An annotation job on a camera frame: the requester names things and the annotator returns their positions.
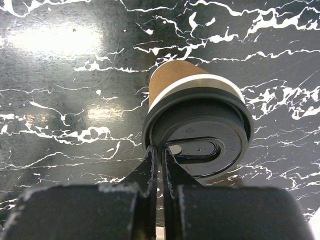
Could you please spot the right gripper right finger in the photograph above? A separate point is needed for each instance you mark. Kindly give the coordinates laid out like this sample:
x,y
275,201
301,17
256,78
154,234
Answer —
x,y
196,212

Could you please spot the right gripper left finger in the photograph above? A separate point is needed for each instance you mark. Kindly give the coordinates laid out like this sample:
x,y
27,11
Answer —
x,y
122,211

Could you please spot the black plastic cup lid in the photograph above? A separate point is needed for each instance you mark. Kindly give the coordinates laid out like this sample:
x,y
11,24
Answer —
x,y
212,127

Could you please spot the single brown paper cup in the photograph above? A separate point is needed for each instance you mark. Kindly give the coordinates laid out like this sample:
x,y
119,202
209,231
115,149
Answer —
x,y
176,75

